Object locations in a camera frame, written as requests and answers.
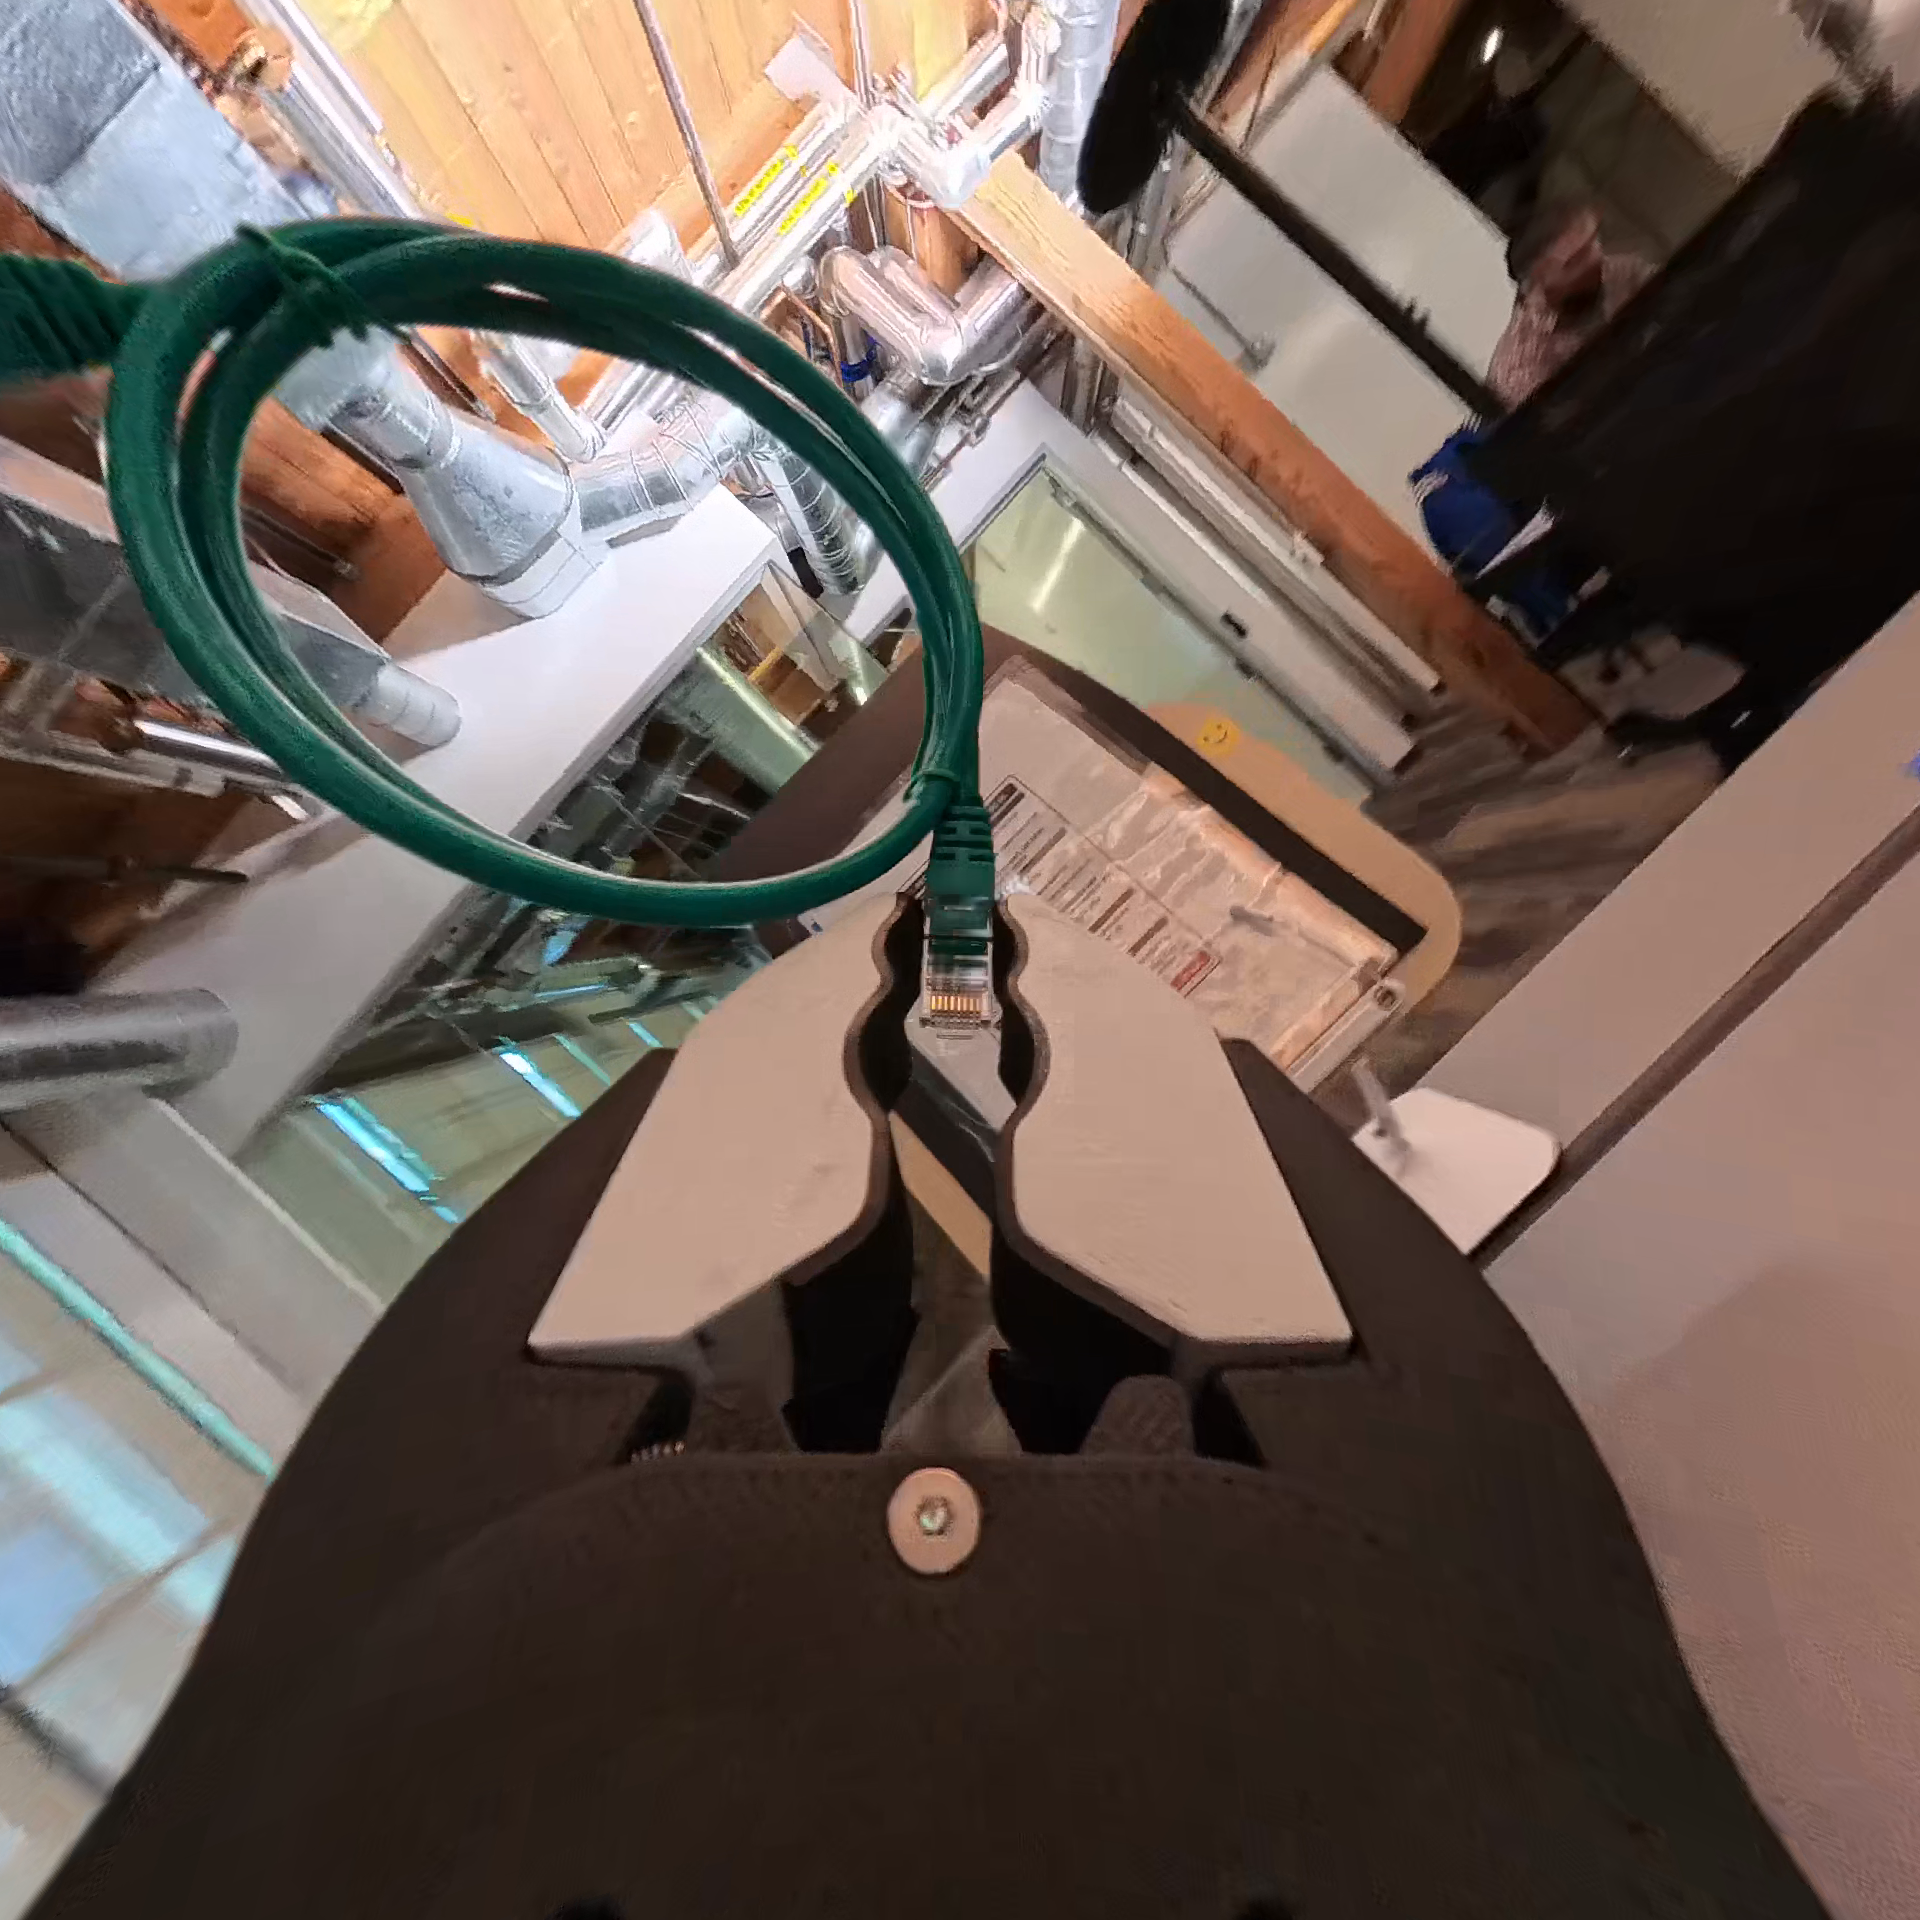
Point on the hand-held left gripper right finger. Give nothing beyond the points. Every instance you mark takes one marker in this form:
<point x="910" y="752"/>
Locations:
<point x="1171" y="1188"/>

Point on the bundle of silver pipes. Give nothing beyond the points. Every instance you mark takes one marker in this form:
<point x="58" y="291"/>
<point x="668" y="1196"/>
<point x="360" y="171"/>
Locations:
<point x="899" y="164"/>

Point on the large paned window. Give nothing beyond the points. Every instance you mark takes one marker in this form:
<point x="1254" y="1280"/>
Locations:
<point x="89" y="1500"/>

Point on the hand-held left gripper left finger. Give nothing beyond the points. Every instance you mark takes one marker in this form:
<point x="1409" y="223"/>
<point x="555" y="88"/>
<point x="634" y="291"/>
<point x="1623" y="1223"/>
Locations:
<point x="720" y="1169"/>

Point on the wooden support post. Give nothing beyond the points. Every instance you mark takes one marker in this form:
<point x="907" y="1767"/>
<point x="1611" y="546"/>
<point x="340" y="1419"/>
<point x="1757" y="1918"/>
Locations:
<point x="1276" y="436"/>

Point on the black office chair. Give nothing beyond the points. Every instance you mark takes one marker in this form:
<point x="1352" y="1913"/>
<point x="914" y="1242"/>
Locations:
<point x="1725" y="453"/>

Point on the blue striped jacket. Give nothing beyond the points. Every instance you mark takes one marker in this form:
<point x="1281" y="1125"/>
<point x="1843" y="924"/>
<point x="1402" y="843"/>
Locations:
<point x="1463" y="504"/>

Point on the white board stand base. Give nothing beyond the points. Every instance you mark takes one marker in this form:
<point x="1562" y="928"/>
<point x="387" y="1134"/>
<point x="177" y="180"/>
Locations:
<point x="1477" y="1165"/>

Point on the black framed instruction board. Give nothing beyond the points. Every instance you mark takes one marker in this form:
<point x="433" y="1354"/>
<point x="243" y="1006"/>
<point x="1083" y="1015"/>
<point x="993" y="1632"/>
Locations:
<point x="1171" y="869"/>

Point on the metal cylinder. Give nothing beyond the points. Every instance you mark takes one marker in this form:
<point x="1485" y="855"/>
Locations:
<point x="211" y="748"/>

